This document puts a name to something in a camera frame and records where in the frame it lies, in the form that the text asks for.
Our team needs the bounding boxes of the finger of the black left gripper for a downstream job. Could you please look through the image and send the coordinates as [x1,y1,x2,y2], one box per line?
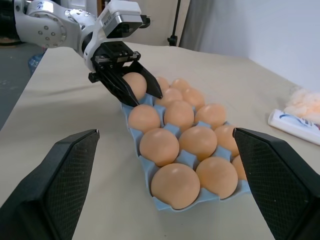
[124,61,164,99]
[98,71,140,107]

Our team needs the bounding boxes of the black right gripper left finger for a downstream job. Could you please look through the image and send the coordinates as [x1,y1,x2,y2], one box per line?
[0,128,100,240]

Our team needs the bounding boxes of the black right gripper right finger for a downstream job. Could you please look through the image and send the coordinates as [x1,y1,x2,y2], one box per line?
[232,127,320,240]

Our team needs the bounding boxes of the brown egg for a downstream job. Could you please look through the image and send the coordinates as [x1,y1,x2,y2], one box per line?
[181,87,206,111]
[214,124,241,158]
[155,76,171,93]
[150,162,201,210]
[163,100,195,132]
[195,156,239,200]
[139,127,180,168]
[231,154,248,181]
[178,125,218,162]
[156,87,185,107]
[170,78,192,92]
[122,72,148,101]
[127,104,161,135]
[194,103,228,130]

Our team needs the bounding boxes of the blue egg tray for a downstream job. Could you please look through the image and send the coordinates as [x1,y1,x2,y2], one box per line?
[120,93,251,213]

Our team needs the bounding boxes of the beige table cloth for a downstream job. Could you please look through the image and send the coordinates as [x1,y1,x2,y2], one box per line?
[0,41,320,240]

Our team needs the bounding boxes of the white toothpaste tube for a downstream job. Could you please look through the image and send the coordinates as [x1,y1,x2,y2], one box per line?
[267,108,320,146]

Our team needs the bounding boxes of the black stand pole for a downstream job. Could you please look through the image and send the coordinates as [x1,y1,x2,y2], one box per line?
[166,0,182,47]

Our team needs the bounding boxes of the blue water bottle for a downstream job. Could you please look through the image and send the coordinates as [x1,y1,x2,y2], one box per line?
[26,48,46,75]

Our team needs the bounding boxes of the grey curtain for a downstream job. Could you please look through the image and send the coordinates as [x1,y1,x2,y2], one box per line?
[179,0,251,60]

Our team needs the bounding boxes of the fluffy white peach cloth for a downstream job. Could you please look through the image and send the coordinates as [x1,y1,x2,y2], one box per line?
[283,86,320,118]

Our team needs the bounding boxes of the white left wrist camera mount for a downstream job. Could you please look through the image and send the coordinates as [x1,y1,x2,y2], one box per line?
[79,0,152,73]

